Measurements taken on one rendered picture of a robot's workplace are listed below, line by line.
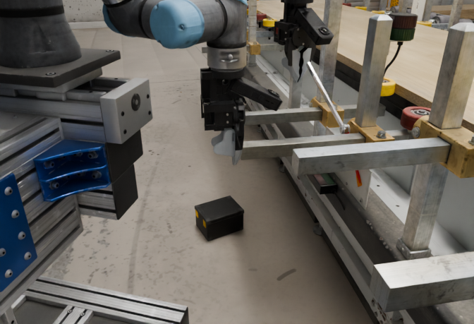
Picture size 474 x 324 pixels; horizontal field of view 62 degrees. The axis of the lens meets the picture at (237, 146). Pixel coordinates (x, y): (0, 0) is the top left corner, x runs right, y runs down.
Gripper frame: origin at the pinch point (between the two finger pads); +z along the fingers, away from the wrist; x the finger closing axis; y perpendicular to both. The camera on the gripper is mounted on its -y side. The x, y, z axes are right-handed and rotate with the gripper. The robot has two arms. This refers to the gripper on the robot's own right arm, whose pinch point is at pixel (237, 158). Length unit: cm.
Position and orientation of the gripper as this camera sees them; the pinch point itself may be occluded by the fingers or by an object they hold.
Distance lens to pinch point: 84.8
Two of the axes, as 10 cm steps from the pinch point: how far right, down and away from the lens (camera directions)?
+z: 0.0, 9.0, 4.3
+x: 1.8, 4.3, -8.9
